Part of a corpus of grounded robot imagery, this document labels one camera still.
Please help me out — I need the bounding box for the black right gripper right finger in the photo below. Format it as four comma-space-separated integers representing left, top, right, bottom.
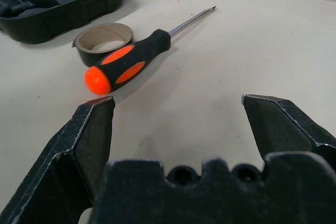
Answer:
240, 94, 336, 168

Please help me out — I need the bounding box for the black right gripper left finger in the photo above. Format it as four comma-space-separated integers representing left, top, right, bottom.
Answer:
0, 95, 117, 224

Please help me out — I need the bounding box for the black tape roll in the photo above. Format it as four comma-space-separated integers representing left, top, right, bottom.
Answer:
72, 23, 135, 68

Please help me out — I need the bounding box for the large orange black screwdriver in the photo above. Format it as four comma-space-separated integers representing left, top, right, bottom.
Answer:
83, 5, 217, 95

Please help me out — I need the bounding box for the black tool case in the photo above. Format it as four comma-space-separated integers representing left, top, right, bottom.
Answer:
0, 0, 190, 45

